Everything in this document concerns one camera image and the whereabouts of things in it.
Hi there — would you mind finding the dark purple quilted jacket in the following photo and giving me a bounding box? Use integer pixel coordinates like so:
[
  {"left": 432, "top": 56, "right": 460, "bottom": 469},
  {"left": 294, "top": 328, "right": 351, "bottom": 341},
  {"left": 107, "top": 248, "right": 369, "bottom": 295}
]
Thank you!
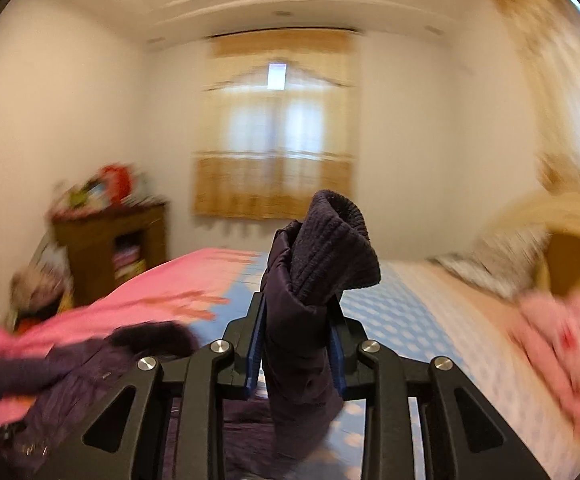
[{"left": 0, "top": 190, "right": 381, "bottom": 479}]

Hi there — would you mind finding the pile of clothes on floor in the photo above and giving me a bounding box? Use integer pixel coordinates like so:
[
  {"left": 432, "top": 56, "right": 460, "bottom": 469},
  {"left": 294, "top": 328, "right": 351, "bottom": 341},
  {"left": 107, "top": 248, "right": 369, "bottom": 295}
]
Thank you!
[{"left": 8, "top": 264, "right": 70, "bottom": 332}]

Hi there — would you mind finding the pink and blue bed blanket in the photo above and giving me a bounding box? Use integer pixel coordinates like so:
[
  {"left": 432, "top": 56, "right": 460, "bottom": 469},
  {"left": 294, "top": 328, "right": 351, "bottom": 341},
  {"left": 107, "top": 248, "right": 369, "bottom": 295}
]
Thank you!
[{"left": 0, "top": 246, "right": 580, "bottom": 480}]

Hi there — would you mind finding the pink folded garment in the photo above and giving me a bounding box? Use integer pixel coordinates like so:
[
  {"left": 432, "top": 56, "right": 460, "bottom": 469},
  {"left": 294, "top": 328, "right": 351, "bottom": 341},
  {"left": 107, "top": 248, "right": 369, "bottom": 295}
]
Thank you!
[{"left": 511, "top": 292, "right": 580, "bottom": 434}]

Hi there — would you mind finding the grey patterned pillow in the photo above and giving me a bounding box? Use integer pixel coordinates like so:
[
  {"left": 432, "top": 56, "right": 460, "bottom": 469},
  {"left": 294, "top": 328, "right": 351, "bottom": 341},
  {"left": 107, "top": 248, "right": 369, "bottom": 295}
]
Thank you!
[{"left": 429, "top": 226, "right": 552, "bottom": 301}]

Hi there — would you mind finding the brown wooden desk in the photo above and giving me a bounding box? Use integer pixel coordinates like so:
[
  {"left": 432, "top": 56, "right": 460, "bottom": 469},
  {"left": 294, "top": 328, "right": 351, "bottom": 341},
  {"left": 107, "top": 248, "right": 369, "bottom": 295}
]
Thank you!
[{"left": 50, "top": 200, "right": 168, "bottom": 307}]

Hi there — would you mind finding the cream wooden headboard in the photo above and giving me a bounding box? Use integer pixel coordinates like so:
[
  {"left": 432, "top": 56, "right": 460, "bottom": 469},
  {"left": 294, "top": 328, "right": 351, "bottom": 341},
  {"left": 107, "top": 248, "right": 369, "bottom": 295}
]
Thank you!
[{"left": 486, "top": 192, "right": 580, "bottom": 297}]

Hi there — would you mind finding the red gift box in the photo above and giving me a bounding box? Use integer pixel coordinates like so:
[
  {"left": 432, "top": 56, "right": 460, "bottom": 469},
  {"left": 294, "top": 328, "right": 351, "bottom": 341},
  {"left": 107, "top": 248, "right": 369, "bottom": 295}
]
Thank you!
[{"left": 99, "top": 164, "right": 132, "bottom": 205}]

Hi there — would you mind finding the beige side window curtain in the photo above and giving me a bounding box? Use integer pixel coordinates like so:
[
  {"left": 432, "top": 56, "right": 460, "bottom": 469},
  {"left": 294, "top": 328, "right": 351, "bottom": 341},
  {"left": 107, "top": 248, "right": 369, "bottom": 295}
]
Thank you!
[{"left": 494, "top": 0, "right": 580, "bottom": 192}]

